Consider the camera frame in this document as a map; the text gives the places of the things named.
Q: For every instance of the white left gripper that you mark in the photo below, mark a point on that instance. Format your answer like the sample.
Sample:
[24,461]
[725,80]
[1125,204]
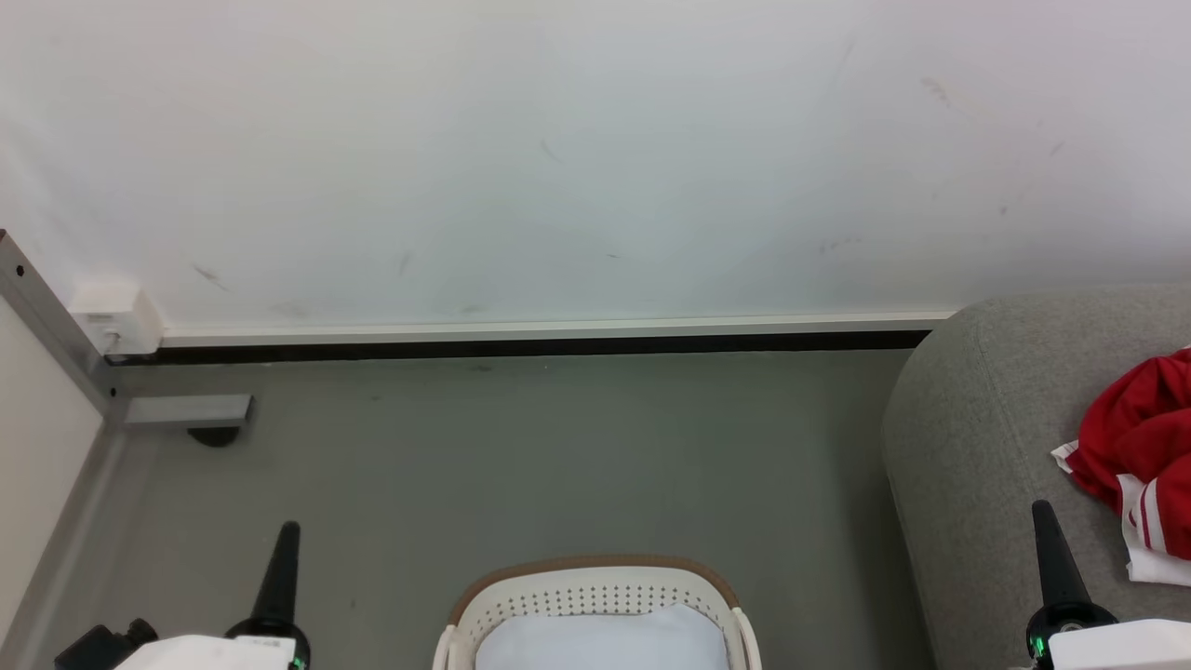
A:
[214,654]

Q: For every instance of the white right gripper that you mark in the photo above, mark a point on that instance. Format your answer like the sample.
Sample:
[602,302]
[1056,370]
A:
[1117,647]

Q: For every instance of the red and white garment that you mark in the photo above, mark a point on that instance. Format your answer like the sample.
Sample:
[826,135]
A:
[1140,437]

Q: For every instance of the white perforated laundry basket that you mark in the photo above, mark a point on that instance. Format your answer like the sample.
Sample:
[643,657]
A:
[595,586]

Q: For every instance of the grey fabric sofa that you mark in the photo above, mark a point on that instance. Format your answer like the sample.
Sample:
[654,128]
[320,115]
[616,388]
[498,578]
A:
[986,447]

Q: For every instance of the pale blue folded cloth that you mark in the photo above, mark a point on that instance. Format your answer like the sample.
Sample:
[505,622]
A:
[605,644]

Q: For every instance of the black skirting strip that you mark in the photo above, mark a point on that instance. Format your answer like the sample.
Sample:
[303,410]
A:
[558,347]

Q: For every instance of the black round frame foot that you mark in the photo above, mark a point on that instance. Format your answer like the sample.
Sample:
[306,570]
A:
[214,435]

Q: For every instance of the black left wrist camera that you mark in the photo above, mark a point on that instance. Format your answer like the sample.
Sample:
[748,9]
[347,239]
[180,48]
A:
[98,647]

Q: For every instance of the grey partition bottom rail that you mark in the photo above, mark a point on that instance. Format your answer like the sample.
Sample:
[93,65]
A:
[65,530]

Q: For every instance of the white wall socket box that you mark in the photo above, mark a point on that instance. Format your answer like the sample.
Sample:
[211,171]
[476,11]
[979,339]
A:
[116,318]

